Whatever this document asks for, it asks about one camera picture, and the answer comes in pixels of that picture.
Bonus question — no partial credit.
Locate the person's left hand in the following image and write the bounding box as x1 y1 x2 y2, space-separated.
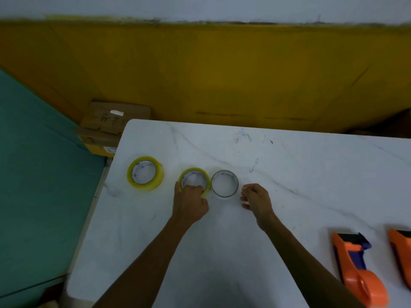
172 181 210 225

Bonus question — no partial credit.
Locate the person's left forearm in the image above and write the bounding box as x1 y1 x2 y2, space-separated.
93 216 195 308

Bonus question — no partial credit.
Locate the person's right hand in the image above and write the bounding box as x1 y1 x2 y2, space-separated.
240 184 277 231

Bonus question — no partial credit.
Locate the empty grey tape core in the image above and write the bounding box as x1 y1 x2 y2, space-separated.
211 170 239 198

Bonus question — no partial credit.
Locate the person's right forearm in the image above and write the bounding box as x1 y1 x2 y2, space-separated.
259 213 367 308

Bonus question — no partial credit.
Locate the orange tape dispenser purple body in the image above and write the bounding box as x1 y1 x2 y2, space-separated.
331 232 390 308

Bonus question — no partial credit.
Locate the thin yellow tape roll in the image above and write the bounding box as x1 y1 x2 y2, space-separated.
178 167 211 198

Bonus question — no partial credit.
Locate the brown cardboard box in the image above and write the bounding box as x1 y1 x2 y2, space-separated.
76 101 152 157

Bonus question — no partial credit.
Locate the thick yellow tape roll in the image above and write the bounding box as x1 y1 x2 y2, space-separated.
127 156 164 192

